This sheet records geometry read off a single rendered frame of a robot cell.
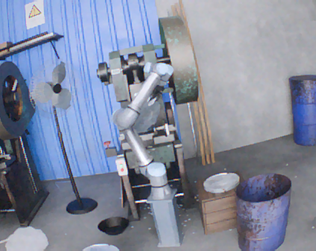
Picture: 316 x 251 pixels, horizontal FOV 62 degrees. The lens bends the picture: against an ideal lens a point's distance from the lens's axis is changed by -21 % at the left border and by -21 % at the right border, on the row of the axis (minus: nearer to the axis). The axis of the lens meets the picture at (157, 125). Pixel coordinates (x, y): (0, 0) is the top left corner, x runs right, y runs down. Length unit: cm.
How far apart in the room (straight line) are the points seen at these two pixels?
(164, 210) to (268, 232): 80
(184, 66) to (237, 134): 203
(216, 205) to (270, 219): 57
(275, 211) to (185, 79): 127
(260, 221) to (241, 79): 259
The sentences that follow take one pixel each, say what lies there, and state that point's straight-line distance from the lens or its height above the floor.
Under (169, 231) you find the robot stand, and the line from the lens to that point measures 233.
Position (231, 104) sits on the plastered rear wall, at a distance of 417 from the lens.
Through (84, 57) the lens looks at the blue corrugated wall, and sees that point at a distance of 398.
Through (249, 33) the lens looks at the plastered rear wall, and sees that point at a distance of 423.
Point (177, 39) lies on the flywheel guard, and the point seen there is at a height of 149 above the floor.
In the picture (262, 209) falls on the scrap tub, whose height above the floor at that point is 42.
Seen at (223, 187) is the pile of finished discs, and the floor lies 38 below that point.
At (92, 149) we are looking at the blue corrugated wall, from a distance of 417.
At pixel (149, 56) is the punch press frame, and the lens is 269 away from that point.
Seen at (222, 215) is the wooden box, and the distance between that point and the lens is 239.
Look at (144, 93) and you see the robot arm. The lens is 204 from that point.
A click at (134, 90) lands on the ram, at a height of 112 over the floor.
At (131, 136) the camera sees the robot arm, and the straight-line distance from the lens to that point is 218.
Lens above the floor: 141
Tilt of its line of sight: 13 degrees down
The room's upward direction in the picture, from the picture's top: 11 degrees counter-clockwise
